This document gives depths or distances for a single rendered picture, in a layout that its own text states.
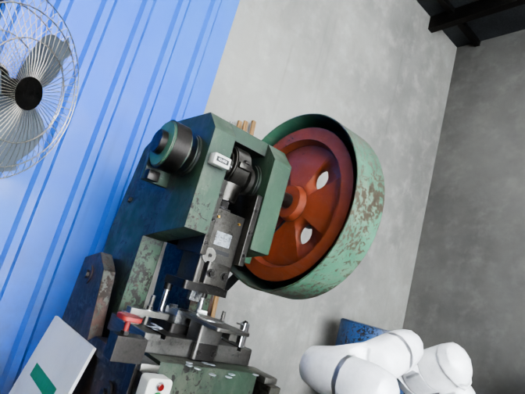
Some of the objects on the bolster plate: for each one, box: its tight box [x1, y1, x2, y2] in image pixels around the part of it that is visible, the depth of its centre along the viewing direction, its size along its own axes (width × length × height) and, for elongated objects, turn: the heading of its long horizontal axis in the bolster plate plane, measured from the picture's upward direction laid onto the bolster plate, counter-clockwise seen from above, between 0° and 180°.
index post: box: [235, 321, 250, 348], centre depth 161 cm, size 3×3×10 cm
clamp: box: [116, 295, 170, 325], centre depth 150 cm, size 6×17×10 cm, turn 1°
